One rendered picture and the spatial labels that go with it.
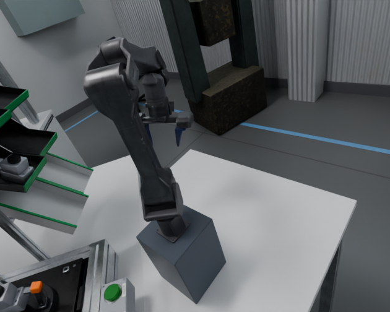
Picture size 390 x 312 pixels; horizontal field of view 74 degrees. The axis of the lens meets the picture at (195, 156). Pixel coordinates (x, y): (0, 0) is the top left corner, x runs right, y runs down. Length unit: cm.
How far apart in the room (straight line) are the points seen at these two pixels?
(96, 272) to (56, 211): 25
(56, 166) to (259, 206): 76
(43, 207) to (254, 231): 66
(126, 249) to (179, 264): 36
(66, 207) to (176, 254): 48
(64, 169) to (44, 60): 370
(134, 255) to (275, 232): 45
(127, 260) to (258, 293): 42
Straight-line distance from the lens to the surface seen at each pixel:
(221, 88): 268
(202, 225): 64
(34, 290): 75
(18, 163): 82
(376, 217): 205
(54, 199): 98
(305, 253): 82
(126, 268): 91
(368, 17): 308
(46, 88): 472
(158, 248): 64
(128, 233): 99
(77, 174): 110
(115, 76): 44
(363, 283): 178
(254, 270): 79
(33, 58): 466
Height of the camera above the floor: 156
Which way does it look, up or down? 36 degrees down
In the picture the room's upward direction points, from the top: 18 degrees counter-clockwise
